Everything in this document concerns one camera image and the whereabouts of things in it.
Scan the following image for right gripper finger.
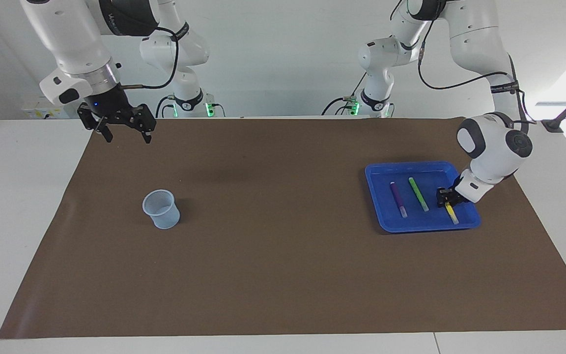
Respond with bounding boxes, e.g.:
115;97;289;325
78;104;114;144
131;104;157;144

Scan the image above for green pen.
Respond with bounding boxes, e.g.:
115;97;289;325
408;177;430;212

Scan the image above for purple pen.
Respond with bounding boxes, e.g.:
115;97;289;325
390;182;408;218

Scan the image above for blue plastic tray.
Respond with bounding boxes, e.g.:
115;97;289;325
365;161;481;233

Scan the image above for translucent plastic cup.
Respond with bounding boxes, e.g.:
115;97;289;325
142;189;181;230

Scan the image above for brown table mat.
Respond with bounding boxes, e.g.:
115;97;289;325
0;118;566;340

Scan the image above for black base cable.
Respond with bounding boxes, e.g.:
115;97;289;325
321;74;368;117
155;95;176;118

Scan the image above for white wall socket box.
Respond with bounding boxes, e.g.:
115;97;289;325
22;101;82;119

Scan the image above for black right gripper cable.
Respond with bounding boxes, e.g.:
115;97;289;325
120;27;180;90

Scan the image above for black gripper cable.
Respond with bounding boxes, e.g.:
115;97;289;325
390;0;529;136
120;27;180;90

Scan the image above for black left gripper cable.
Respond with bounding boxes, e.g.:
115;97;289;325
390;0;529;136

